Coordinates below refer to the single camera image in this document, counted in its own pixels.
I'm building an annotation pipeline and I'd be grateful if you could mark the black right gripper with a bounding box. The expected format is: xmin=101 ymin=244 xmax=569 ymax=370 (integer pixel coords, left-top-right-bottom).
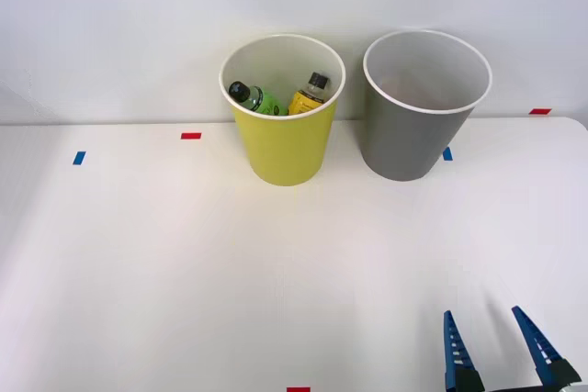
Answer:
xmin=442 ymin=305 xmax=588 ymax=392

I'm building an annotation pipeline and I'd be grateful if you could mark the grey plastic waste bin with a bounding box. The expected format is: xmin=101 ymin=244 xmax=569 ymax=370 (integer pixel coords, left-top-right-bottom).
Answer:
xmin=362 ymin=28 xmax=493 ymax=182

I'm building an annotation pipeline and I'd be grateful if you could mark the yellow-green plastic waste bin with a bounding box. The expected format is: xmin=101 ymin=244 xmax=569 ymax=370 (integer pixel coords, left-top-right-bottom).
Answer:
xmin=218 ymin=33 xmax=346 ymax=187

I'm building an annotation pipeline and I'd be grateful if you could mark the yellow label plastic bottle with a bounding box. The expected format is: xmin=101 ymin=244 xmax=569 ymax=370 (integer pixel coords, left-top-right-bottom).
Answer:
xmin=288 ymin=72 xmax=331 ymax=116

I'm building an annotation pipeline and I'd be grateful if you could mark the green plastic bottle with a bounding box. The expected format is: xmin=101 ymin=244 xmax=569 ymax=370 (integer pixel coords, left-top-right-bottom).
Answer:
xmin=228 ymin=81 xmax=289 ymax=117

